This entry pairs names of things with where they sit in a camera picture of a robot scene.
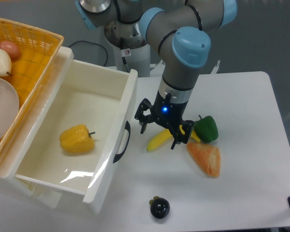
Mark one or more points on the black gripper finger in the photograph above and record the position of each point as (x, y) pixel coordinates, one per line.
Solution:
(181, 131)
(143, 114)

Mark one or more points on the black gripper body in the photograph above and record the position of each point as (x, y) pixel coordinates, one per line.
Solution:
(167, 114)

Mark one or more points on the yellow bell pepper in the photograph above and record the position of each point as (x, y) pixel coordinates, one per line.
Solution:
(77, 139)

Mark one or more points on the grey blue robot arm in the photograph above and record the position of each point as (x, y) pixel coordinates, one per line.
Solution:
(180, 39)

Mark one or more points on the green bell pepper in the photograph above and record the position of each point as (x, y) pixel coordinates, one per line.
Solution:
(206, 129)

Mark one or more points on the open white upper drawer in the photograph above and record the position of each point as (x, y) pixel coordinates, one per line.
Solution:
(102, 99)

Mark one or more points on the white drawer cabinet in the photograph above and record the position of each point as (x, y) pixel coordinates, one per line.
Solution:
(19, 137)

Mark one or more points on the yellow banana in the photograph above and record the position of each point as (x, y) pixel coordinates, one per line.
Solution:
(162, 137)

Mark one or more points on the orange bread wedge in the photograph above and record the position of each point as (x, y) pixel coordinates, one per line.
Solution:
(207, 157)

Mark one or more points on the dark purple mangosteen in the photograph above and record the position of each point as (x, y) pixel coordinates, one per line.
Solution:
(159, 207)

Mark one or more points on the yellow woven basket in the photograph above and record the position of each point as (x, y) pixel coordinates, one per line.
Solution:
(38, 48)

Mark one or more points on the white plate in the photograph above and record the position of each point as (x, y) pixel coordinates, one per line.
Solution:
(9, 106)

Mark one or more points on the pink peach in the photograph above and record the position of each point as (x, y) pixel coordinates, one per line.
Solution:
(10, 48)

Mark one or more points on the white pear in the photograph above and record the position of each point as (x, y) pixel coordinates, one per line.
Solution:
(5, 64)

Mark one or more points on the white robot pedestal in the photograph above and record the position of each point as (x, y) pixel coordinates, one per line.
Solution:
(129, 41)

